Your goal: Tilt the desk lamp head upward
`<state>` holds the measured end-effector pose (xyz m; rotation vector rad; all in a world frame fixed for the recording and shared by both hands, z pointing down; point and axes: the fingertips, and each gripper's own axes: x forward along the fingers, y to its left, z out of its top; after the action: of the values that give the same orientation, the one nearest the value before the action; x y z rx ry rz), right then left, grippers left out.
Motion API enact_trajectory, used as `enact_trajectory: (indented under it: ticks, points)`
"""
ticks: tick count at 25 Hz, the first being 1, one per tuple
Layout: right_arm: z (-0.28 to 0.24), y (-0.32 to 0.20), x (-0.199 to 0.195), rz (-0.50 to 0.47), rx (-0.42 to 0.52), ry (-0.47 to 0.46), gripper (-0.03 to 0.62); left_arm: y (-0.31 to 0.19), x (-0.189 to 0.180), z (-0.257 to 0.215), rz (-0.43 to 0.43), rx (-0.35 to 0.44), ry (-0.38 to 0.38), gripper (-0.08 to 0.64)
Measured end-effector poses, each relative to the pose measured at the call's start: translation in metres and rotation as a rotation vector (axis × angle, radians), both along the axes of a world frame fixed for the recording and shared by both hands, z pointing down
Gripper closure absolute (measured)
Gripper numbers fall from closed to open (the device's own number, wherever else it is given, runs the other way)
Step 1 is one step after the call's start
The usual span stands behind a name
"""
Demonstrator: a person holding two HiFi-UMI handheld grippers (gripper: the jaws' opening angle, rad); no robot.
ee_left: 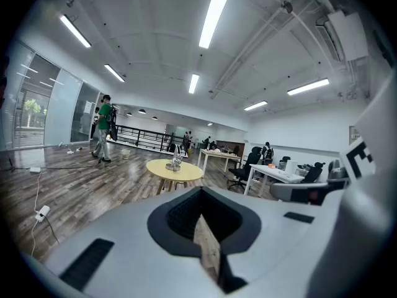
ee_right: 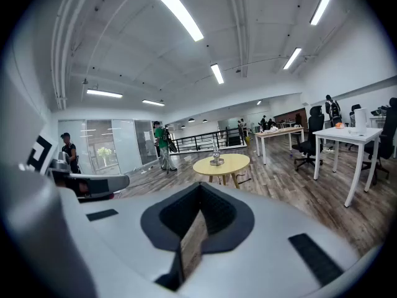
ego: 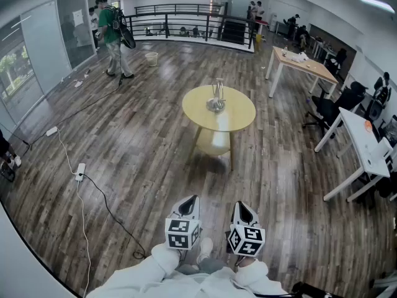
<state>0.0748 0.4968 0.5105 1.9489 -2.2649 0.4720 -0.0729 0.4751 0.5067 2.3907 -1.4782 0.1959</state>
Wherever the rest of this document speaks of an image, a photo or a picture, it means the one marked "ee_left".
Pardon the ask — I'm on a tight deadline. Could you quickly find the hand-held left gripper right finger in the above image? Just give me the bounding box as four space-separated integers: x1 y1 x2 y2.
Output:
201 187 341 298

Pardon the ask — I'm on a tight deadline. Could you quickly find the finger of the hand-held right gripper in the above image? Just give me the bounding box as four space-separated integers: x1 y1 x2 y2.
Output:
269 181 329 206

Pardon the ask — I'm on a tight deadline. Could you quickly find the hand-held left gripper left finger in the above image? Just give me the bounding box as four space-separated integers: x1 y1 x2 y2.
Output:
46 186 226 298

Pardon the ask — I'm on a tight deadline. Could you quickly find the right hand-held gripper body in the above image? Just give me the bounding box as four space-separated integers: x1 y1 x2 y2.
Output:
305 73 397 298

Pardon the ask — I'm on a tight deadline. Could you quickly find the silver metal desk lamp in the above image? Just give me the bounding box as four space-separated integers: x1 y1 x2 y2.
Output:
165 143 183 172

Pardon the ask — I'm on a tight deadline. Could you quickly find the white desk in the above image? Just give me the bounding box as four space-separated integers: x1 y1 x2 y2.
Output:
243 163 305 198

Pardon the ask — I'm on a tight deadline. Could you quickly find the wooden table with white legs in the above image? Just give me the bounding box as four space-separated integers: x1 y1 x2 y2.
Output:
197 148 243 175

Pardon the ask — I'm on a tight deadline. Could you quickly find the ceiling strip light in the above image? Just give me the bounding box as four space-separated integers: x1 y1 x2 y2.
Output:
287 78 331 96
188 73 200 94
104 63 126 83
198 0 232 50
60 14 92 48
243 100 269 112

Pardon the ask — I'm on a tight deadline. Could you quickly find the round yellow wooden table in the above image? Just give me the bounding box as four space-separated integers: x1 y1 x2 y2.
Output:
145 158 205 196

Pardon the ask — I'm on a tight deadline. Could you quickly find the white power strip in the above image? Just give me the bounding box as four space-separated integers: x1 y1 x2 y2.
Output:
34 204 51 224

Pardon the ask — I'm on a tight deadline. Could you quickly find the black metal railing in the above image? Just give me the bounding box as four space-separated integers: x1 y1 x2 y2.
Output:
114 124 187 153

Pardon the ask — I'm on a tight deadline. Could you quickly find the white ceiling pipe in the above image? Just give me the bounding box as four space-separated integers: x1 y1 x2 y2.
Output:
210 6 290 99

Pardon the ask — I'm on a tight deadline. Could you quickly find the white air conditioner unit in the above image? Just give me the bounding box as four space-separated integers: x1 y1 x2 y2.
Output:
315 9 370 62

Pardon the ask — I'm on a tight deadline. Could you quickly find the framed wall picture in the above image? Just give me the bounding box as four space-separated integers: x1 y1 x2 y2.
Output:
349 125 361 146

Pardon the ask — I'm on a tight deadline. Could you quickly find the short black cable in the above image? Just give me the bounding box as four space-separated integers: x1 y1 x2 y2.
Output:
43 215 60 245

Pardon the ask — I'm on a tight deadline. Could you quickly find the white cable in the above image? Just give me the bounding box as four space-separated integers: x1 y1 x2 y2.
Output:
30 171 43 257

